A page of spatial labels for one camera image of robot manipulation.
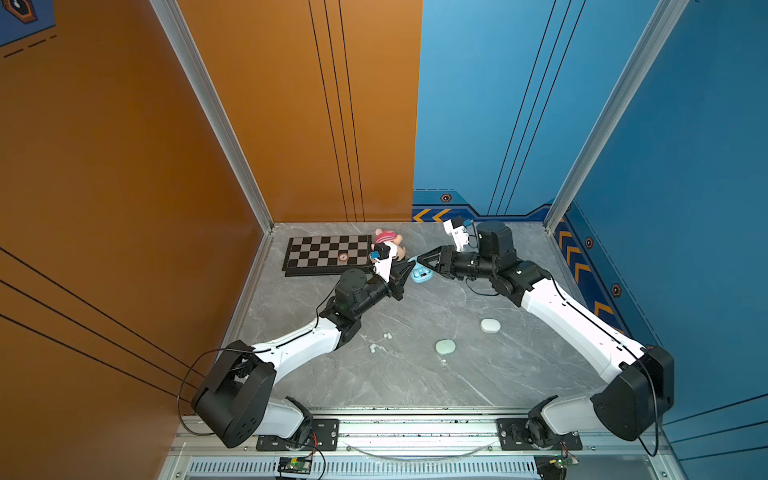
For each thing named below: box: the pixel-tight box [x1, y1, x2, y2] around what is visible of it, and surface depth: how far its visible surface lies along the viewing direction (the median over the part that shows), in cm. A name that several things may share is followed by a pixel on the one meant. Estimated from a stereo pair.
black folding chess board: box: [282, 234, 374, 277], surface depth 108 cm
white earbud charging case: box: [480, 318, 502, 334], surface depth 93 cm
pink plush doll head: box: [374, 228, 407, 261], surface depth 110 cm
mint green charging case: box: [434, 339, 457, 356], surface depth 88 cm
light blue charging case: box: [410, 263, 434, 284], surface depth 75 cm
